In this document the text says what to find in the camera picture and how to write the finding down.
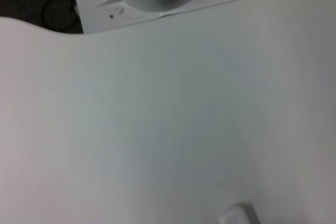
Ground mint green utility knife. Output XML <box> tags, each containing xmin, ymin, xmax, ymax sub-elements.
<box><xmin>220</xmin><ymin>202</ymin><xmax>262</xmax><ymax>224</ymax></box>

